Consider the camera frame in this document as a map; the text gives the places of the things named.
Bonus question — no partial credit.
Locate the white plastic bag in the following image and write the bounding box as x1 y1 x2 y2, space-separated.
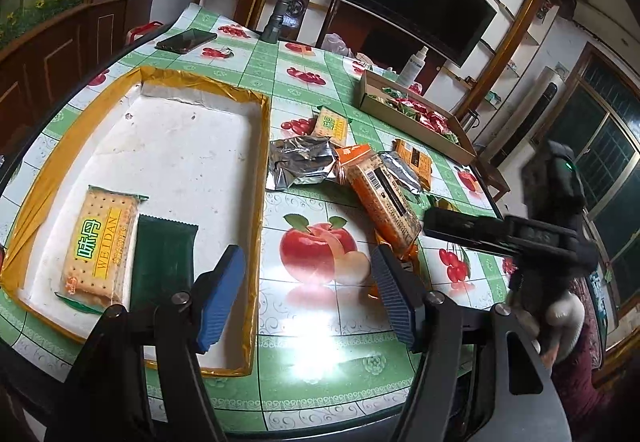
320 33 356 57

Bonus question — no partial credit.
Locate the dark green snack packet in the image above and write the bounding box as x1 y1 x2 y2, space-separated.
129 213 199 318

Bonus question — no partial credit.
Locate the person's right hand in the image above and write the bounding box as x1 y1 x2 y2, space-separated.
520 295 587 365

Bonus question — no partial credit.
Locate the dark window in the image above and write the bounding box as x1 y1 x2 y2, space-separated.
530 42 640 323

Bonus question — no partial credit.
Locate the white spray bottle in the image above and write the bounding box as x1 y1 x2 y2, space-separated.
397 45 431 88

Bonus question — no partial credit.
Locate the grey flashlight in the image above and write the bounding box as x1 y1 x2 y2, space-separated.
260 0 293 43

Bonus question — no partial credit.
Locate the pile of wrapped candies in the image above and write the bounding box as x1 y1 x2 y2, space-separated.
370 87 461 143

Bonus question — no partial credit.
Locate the cardboard box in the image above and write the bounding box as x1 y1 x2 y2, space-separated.
359 70 478 163

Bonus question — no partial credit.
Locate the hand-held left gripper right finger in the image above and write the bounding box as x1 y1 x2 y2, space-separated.
370 245 573 442

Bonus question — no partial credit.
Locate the white tray with gold rim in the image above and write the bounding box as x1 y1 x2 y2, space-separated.
0 66 272 378

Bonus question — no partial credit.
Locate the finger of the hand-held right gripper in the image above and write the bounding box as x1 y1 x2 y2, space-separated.
423 206 511 257

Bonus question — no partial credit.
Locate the red and white bag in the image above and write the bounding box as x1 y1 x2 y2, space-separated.
125 21 166 46

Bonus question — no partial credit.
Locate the large cracker packet yellow label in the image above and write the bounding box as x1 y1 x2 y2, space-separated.
55 185 150 315

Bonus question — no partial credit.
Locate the black smartphone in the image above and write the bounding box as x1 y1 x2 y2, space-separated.
155 28 218 54

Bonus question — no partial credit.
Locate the white standing air conditioner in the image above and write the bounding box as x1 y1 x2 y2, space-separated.
492 67 568 163

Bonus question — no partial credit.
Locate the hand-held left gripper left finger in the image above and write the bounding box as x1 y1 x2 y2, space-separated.
45 245 248 442

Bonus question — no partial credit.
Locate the small green cracker packet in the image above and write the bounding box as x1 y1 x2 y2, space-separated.
312 106 349 145

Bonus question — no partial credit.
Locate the orange biscuit packet dark label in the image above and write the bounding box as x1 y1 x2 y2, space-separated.
392 138 433 190

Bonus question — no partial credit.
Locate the wooden cabinet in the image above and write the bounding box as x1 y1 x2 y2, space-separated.
0 0 158 158

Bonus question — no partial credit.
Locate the long orange packet black label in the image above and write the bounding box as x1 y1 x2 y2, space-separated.
334 145 423 250

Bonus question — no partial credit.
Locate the smooth silver foil packet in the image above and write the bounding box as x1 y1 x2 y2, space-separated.
377 149 423 195

